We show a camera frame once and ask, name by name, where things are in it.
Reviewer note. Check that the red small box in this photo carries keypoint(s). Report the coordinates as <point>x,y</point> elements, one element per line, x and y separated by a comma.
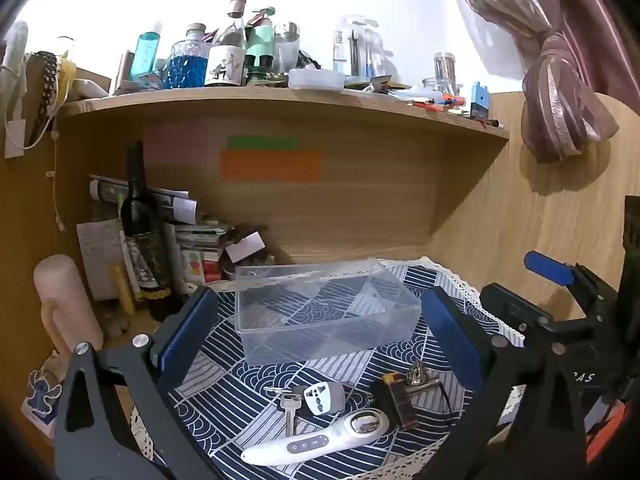
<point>212,267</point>

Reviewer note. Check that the white cloth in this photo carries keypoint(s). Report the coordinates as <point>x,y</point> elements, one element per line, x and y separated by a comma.
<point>15,50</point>

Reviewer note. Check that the green sticky note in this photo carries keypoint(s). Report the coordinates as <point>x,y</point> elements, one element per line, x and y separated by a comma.
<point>262,143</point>

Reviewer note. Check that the jar of copper sticks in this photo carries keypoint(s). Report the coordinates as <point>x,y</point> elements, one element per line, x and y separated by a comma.
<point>445,67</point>

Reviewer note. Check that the dark wine bottle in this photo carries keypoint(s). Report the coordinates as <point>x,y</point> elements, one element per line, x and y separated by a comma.
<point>145,240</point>

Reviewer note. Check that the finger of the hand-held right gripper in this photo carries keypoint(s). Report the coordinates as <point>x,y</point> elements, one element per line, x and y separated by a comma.
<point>510,310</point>
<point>547,266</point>

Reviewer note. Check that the white plug adapter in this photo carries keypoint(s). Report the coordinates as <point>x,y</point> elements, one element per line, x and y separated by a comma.
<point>320,399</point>

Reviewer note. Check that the blue cartoon sticker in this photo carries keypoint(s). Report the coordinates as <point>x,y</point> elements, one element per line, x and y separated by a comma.
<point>42,395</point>

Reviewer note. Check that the clear plastic storage box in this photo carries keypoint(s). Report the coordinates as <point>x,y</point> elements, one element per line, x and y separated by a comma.
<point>320,310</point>

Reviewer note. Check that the black lace band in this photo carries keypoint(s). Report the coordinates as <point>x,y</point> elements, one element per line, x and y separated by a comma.
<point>45,85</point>

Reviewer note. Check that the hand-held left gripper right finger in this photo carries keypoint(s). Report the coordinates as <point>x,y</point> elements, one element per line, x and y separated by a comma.
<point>450,332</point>

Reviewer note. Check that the orange sticky note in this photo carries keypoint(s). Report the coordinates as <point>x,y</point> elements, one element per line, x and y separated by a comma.
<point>270,166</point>

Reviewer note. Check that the low glass jar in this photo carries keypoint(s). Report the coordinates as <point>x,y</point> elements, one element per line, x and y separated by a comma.
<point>434,86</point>

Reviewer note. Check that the blue patterned lace-edged cloth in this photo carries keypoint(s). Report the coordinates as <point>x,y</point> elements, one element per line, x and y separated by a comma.
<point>240,410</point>

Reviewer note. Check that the red pen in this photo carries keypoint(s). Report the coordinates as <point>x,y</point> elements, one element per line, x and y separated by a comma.
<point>427,105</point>

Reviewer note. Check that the blue faceted bottle with cork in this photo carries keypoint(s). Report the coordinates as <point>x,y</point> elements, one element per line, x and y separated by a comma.
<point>187,62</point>

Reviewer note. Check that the mint green pump bottle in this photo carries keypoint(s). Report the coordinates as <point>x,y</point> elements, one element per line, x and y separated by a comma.
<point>259,40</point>

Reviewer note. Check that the clear bottle with white label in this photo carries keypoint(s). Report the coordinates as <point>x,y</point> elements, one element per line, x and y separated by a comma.
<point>225,60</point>

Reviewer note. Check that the rolled printed paper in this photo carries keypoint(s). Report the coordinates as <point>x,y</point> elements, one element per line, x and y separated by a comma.
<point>165,205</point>

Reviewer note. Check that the teal glass bottle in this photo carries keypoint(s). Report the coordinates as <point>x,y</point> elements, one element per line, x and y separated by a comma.
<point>145,55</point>

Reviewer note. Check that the yellow pen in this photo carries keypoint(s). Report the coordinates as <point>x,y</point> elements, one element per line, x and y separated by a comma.
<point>123,290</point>

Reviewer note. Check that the blister pack of tools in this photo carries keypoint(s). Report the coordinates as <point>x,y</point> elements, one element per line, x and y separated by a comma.
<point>355,50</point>

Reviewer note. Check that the white paper card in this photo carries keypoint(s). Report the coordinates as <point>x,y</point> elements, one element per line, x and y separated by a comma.
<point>245,247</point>

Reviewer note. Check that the white paper tag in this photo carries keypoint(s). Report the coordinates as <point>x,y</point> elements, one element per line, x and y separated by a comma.
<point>15,138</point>

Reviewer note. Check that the clear glass jar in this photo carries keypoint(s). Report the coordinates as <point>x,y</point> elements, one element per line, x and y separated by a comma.
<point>287,50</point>

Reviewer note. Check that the brown tube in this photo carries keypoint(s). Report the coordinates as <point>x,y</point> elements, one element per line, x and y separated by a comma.
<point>122,72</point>

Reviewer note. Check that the flat clear lidded box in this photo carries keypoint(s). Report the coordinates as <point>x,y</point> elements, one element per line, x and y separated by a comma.
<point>316,79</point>

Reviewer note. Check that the black pen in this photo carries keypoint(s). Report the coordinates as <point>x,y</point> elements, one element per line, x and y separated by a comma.
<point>490,122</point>

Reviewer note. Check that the yellow cloth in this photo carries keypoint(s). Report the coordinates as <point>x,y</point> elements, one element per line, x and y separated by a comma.
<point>67,77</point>

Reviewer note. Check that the pink cylindrical bottle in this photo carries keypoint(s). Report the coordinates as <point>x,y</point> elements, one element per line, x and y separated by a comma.
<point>65,300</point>

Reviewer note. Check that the white paper sheet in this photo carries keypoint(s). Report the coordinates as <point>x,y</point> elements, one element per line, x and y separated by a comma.
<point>100,255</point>

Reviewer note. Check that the mauve curtain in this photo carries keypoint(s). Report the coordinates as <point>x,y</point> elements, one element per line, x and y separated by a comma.
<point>555,35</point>

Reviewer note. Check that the pink sticky note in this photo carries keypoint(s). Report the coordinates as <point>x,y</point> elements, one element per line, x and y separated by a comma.
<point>177,142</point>

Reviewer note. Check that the stack of small boxes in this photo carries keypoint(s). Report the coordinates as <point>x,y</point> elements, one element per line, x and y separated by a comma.
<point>200,237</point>

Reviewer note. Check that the black brown lighter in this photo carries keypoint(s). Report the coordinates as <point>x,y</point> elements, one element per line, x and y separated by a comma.
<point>395,404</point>

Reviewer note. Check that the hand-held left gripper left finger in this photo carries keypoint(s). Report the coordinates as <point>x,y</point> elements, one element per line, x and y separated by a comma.
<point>186,332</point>

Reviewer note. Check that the dark green binoculars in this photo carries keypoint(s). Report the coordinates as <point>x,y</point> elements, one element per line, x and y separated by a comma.
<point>259,67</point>

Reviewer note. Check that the orange marker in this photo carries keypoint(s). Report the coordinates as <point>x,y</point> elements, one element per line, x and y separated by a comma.
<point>454,100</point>

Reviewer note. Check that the small metal clip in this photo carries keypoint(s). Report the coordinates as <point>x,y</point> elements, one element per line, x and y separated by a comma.
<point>417,375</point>

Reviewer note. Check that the wooden shelf board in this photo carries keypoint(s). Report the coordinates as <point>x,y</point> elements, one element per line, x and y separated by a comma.
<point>280,102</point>

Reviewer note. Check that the white box with coloured dots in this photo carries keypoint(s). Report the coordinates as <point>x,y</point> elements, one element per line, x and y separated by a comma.
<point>194,266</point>

